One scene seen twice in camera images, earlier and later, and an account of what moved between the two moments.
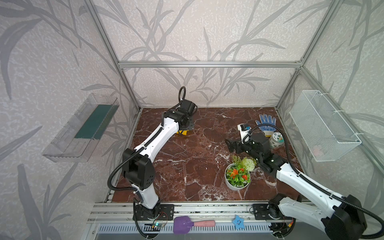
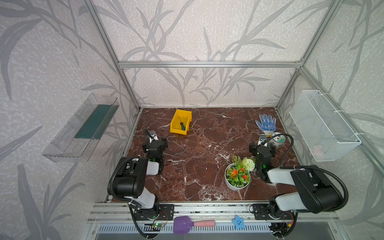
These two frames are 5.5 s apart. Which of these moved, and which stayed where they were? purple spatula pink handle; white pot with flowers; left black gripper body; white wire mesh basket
Moved: left black gripper body
Stayed: purple spatula pink handle; white pot with flowers; white wire mesh basket
